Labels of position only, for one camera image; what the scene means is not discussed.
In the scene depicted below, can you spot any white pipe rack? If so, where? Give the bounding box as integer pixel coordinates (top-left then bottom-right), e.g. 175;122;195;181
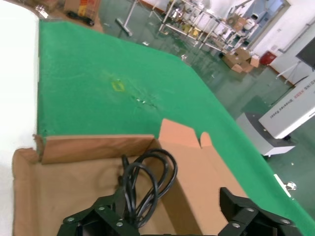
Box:
157;0;249;51

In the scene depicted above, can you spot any flat cardboard floor sheet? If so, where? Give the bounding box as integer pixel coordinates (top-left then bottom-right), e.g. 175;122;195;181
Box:
33;0;105;32

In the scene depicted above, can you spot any green table cloth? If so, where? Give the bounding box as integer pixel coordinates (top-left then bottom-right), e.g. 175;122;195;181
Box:
36;19;315;236

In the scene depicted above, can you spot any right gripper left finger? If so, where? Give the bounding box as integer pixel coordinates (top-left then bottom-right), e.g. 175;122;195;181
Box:
57;189;140;236

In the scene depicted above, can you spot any cardboard box on rack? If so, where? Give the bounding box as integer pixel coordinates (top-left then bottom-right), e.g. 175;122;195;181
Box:
226;14;247;32

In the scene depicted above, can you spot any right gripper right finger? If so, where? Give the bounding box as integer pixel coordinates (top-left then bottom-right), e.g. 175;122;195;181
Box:
218;186;297;236

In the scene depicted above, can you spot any red floor cabinet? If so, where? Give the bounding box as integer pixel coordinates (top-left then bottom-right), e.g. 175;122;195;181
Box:
260;50;277;65

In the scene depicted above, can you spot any cardboard box with oval slot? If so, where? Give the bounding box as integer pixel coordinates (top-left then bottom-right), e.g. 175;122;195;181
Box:
12;118;249;236

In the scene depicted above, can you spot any flat cardboard box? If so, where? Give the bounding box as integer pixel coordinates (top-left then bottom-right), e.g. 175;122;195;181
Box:
221;53;244;73

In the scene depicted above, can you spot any small white service robot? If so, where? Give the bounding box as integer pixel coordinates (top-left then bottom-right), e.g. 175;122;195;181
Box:
242;13;262;32

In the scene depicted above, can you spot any floor squeegee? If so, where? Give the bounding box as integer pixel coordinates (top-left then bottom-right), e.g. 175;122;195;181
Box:
115;0;138;37

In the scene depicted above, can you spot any printed cardboard carton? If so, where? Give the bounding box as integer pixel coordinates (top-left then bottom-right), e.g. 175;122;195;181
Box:
63;0;102;21

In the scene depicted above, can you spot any open cardboard box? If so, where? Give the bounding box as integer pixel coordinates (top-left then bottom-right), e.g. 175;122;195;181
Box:
233;46;260;68

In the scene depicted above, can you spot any black power cable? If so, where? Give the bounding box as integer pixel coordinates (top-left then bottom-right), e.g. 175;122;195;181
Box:
117;148;178;227

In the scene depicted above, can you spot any display screen on stand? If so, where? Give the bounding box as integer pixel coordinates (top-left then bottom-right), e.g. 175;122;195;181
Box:
275;36;315;86

